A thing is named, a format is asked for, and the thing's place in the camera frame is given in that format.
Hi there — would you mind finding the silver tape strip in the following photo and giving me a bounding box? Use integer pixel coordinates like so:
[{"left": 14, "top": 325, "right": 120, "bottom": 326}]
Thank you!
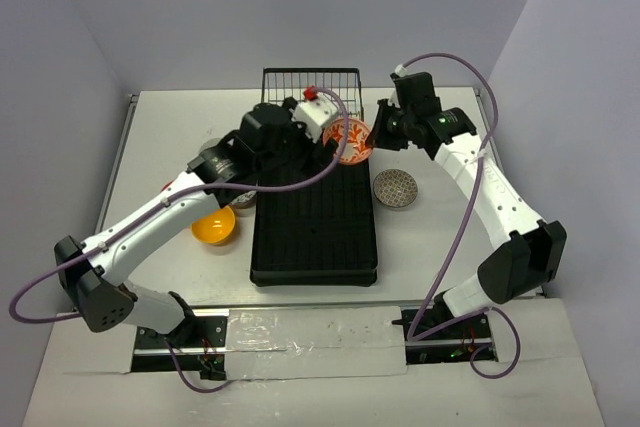
[{"left": 225, "top": 306, "right": 407, "bottom": 380}]

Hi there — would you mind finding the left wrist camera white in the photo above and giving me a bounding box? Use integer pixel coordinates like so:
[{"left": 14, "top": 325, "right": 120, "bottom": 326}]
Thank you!
[{"left": 292, "top": 86, "right": 339, "bottom": 143}]

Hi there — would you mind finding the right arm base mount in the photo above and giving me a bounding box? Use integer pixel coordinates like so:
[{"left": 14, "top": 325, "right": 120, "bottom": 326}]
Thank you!
[{"left": 391, "top": 308, "right": 497, "bottom": 365}]

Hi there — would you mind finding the white ceramic bowl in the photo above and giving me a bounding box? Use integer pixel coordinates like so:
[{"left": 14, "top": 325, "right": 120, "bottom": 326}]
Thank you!
[{"left": 198, "top": 138, "right": 220, "bottom": 153}]

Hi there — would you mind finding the dark floral patterned bowl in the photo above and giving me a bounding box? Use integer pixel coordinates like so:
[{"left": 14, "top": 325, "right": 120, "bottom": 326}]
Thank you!
[{"left": 230, "top": 191, "right": 257, "bottom": 209}]

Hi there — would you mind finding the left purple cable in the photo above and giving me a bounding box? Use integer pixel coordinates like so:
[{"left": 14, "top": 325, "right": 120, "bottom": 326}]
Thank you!
[{"left": 8, "top": 87, "right": 350, "bottom": 324}]

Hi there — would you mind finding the purple cable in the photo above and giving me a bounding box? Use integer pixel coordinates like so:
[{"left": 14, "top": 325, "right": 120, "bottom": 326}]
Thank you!
[
  {"left": 405, "top": 52, "right": 522, "bottom": 380},
  {"left": 8, "top": 87, "right": 350, "bottom": 324}
]

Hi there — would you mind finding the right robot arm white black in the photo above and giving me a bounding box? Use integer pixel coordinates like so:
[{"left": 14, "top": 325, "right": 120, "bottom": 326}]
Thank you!
[{"left": 366, "top": 67, "right": 567, "bottom": 338}]

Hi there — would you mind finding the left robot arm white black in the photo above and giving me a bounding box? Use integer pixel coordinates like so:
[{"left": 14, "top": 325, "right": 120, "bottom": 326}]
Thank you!
[{"left": 54, "top": 98, "right": 346, "bottom": 346}]

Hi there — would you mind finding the black dish rack tray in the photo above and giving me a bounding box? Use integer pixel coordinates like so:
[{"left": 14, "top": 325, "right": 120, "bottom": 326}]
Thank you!
[{"left": 250, "top": 160, "right": 378, "bottom": 287}]

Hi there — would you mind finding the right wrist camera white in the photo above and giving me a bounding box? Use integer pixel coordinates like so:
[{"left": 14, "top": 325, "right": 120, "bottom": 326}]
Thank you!
[{"left": 394, "top": 64, "right": 407, "bottom": 77}]

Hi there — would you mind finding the yellow plastic bowl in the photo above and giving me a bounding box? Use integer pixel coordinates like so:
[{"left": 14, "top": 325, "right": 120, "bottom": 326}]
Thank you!
[{"left": 190, "top": 206, "right": 236, "bottom": 245}]

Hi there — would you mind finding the orange white patterned bowl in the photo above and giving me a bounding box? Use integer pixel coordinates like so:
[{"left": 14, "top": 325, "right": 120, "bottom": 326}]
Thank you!
[{"left": 322, "top": 117, "right": 373, "bottom": 166}]

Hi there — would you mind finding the brown geometric patterned bowl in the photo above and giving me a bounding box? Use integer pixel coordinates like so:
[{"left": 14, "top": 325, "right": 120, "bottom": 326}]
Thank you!
[{"left": 373, "top": 169, "right": 418, "bottom": 209}]

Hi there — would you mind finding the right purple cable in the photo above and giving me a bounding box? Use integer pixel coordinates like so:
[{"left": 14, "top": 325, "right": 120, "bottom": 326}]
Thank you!
[{"left": 405, "top": 52, "right": 522, "bottom": 380}]

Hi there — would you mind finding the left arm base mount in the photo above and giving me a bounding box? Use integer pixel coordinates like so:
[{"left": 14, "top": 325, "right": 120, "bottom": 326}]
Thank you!
[{"left": 131, "top": 309, "right": 229, "bottom": 381}]

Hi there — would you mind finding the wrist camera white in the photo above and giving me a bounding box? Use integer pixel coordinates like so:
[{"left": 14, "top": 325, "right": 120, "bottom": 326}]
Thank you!
[
  {"left": 292, "top": 86, "right": 339, "bottom": 143},
  {"left": 394, "top": 64, "right": 407, "bottom": 77}
]

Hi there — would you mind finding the black wire plate holder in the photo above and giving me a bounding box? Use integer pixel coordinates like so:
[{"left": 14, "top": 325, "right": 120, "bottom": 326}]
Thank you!
[{"left": 254, "top": 67, "right": 364, "bottom": 131}]

